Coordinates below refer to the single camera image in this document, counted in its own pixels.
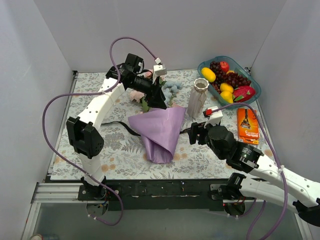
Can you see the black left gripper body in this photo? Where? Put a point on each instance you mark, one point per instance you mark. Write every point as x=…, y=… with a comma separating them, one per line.
x=155, y=91

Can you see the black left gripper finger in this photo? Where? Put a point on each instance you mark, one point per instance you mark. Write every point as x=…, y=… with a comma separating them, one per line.
x=156, y=100
x=157, y=90

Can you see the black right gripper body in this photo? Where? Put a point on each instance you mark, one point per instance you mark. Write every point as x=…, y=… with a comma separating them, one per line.
x=199, y=132

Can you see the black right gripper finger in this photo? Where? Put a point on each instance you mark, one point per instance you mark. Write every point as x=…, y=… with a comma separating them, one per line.
x=202, y=133
x=193, y=133

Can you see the pink rose stem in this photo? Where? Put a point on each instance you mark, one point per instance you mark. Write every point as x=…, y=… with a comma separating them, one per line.
x=148, y=75
x=139, y=97

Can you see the purple pink wrapping paper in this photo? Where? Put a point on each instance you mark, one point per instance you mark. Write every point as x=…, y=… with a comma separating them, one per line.
x=159, y=130

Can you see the black gold-lettered ribbon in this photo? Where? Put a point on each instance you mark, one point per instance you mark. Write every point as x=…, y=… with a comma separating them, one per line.
x=132, y=132

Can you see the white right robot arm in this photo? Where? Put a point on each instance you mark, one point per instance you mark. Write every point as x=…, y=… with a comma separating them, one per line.
x=257, y=175

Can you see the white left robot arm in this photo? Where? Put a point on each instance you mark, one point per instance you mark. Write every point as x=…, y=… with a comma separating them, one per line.
x=83, y=130

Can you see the white ribbed ceramic vase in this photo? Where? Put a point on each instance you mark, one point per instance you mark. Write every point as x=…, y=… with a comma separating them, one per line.
x=197, y=97

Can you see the blue hydrangea stem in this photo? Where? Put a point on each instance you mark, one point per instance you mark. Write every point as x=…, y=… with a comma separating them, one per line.
x=170, y=90

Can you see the orange razor package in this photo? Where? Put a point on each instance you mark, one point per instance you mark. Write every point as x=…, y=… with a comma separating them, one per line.
x=247, y=126

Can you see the yellow lemon lower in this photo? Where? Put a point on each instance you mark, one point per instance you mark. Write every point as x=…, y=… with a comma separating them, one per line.
x=227, y=96

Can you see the yellow lemon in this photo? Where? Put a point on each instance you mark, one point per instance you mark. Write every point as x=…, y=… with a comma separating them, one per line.
x=227, y=96
x=226, y=87

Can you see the yellow lemon upper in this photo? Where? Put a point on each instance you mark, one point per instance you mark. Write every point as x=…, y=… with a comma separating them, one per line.
x=226, y=87

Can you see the yellow mango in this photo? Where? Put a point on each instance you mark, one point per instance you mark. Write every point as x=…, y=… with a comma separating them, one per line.
x=208, y=74

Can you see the teal plastic fruit basket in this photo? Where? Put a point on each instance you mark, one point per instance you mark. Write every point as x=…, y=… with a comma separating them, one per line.
x=234, y=66

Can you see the red dragon fruit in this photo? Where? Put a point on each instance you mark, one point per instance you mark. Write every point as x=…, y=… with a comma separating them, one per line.
x=243, y=93

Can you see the dark red grape bunch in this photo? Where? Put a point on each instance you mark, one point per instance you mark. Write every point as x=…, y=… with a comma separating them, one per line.
x=235, y=80

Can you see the red apple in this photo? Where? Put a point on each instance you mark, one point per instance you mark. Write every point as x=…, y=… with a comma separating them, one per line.
x=224, y=66

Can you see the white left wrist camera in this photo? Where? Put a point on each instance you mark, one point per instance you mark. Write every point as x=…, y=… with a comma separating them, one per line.
x=158, y=71

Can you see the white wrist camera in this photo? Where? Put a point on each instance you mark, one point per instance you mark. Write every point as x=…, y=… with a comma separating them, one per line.
x=214, y=116
x=158, y=71

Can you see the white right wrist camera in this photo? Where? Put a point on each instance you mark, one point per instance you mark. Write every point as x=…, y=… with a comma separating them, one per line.
x=214, y=116

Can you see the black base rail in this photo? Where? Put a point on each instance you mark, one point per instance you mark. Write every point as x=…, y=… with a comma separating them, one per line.
x=172, y=194

